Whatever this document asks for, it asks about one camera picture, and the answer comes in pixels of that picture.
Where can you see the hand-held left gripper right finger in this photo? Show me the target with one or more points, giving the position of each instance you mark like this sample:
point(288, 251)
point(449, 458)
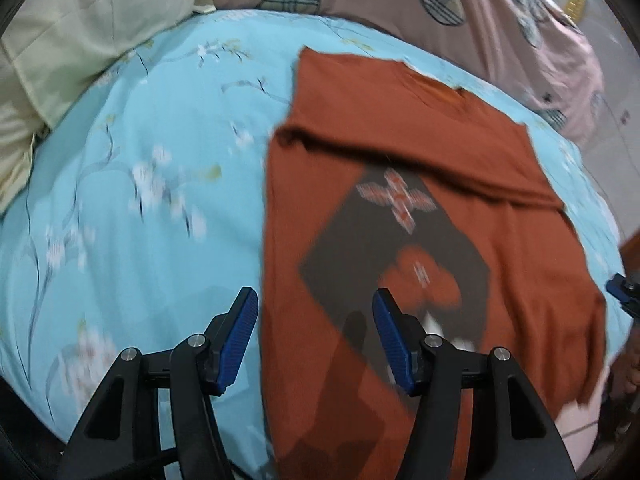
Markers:
point(395, 345)

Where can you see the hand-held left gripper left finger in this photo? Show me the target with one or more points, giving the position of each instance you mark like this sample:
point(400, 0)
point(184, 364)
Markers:
point(239, 340)

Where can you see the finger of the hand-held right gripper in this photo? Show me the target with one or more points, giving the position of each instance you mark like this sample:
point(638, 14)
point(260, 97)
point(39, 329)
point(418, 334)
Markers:
point(621, 291)

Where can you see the rust orange printed t-shirt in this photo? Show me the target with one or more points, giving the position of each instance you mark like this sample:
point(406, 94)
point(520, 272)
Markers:
point(510, 240)

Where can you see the light blue floral bed sheet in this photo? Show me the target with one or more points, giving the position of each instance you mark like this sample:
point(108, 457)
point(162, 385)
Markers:
point(150, 200)

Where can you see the pink quilt with plaid patches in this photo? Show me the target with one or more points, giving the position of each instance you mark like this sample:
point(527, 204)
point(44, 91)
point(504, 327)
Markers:
point(450, 15)

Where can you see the pale yellow pillow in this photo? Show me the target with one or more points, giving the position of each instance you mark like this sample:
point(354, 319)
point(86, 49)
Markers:
point(65, 55)

